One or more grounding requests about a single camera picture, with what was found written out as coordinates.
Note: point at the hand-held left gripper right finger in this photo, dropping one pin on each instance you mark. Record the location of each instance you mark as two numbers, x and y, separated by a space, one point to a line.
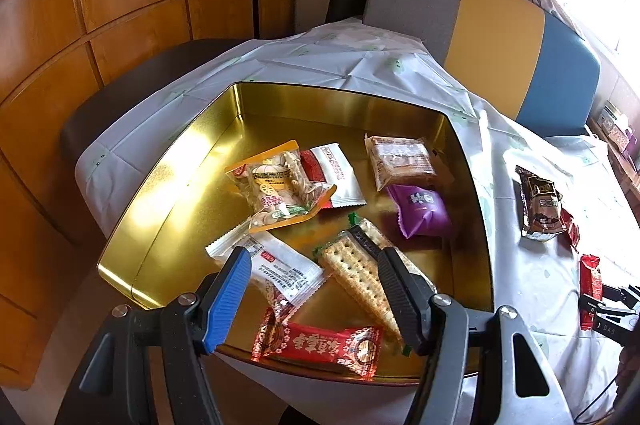
395 295

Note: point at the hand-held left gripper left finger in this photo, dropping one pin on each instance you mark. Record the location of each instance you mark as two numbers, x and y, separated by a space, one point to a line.
227 295

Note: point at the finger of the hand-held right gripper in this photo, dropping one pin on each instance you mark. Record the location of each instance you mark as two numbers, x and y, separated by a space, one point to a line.
622 295
615 325

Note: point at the red striped snack packet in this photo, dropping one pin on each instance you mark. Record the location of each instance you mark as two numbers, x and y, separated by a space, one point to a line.
592 277

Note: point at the cracker packet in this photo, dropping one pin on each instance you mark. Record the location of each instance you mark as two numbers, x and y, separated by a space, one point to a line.
345 262

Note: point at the long white snack packet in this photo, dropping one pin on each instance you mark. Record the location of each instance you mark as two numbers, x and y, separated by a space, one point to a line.
285 265

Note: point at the red candy packet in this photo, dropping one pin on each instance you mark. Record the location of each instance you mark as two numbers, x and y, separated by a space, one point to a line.
320 342

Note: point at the purple snack packet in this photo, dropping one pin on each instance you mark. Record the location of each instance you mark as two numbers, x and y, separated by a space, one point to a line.
425 210

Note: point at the orange lotus root packet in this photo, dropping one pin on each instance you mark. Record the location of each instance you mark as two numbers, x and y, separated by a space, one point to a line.
272 190

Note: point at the gold tin box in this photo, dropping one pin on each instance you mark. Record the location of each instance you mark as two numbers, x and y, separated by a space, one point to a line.
165 185

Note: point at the white red square packet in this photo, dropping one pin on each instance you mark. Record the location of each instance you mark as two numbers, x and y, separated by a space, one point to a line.
335 175

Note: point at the brown cake packet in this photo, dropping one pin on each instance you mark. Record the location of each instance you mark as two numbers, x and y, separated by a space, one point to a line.
400 160

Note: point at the small red snack packet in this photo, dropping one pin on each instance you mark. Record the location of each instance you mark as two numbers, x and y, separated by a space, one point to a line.
571 227

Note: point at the dark brown snack packet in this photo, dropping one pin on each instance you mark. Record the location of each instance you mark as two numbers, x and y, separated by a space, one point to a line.
542 205

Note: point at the wooden side table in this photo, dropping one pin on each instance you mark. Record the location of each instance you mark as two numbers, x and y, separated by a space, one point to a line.
625 170

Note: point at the patterned box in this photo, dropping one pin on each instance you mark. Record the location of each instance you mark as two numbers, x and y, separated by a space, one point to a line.
616 127

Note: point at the dark brown chair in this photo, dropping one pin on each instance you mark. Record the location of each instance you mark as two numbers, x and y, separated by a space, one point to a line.
150 75

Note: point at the white patterned tablecloth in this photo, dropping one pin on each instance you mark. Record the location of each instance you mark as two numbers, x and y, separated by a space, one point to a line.
350 60

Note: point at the grey yellow blue cushioned backrest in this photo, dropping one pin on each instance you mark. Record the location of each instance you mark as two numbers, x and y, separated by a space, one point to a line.
500 30

